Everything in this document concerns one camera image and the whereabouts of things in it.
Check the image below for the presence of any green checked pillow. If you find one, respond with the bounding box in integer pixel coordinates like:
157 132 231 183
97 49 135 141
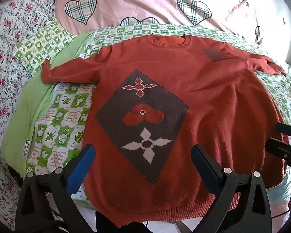
16 18 74 76

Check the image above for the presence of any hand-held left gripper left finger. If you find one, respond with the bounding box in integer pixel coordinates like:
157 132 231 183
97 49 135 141
16 144 96 233

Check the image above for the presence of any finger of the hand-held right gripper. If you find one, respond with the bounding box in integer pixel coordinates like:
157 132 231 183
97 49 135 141
265 138 291 168
275 123 291 137

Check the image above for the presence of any pink heart-print duvet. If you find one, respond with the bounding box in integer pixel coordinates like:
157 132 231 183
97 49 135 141
55 0 265 44

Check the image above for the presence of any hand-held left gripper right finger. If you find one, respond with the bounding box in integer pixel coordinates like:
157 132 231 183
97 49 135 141
191 144 273 233

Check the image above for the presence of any orange knit sweater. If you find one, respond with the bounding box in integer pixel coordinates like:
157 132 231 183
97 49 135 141
41 34 290 226

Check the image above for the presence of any green checked cartoon quilt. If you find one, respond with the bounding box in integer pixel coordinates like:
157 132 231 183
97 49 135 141
0 23 291 204

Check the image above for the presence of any light blue cloth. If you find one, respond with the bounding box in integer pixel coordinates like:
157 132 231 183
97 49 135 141
267 175 291 205

